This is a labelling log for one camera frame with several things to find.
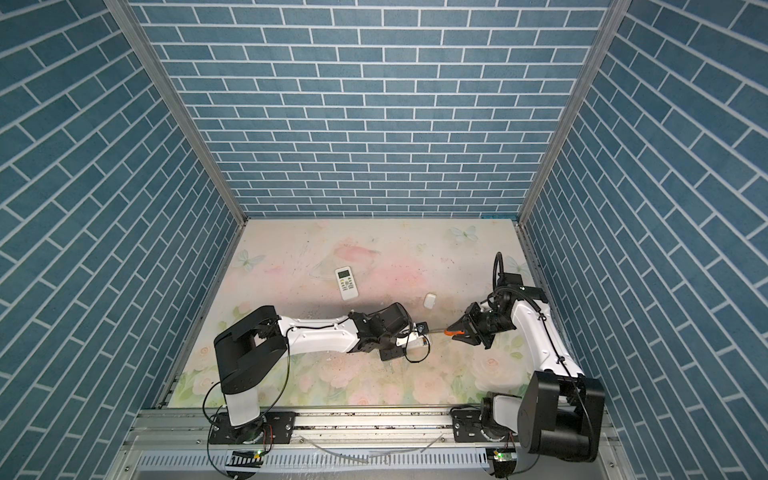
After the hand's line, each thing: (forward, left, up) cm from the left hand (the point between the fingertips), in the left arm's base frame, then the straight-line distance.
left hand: (401, 341), depth 89 cm
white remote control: (+19, +18, +1) cm, 26 cm away
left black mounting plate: (-22, +33, +1) cm, 40 cm away
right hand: (-2, -12, +13) cm, 18 cm away
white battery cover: (+14, -10, 0) cm, 17 cm away
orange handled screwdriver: (-3, -12, +12) cm, 17 cm away
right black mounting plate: (-23, -16, +1) cm, 28 cm away
